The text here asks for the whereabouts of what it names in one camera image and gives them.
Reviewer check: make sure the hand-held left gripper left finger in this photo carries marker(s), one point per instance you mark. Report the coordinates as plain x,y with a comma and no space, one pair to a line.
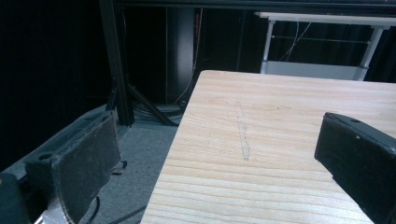
84,161

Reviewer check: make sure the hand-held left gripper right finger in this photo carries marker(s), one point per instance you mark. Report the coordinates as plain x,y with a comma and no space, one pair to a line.
358,155

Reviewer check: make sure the black metal frame stand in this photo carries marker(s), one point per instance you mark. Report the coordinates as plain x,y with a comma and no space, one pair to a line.
117,62

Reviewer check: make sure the dark round column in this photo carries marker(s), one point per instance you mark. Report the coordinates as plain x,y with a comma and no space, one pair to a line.
182,53

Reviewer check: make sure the white metal rack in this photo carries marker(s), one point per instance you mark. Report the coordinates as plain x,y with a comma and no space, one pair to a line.
314,70

